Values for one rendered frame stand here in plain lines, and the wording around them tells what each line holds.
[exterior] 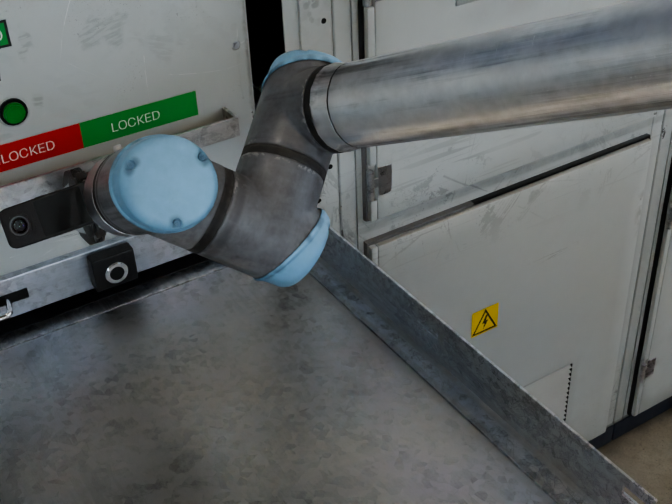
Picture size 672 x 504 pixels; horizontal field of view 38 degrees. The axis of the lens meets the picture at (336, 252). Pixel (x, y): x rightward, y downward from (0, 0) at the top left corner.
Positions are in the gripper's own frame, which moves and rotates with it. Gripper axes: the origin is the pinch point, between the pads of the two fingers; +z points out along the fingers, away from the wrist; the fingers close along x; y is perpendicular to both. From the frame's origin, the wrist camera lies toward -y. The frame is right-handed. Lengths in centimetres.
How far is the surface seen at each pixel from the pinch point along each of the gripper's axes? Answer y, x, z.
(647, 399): 117, -80, 45
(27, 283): -6.4, -7.4, 8.8
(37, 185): -2.8, 4.0, -1.0
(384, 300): 32.3, -23.4, -11.5
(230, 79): 26.0, 10.1, 0.1
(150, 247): 10.7, -8.3, 9.3
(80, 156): 4.1, 6.1, 2.4
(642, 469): 109, -93, 43
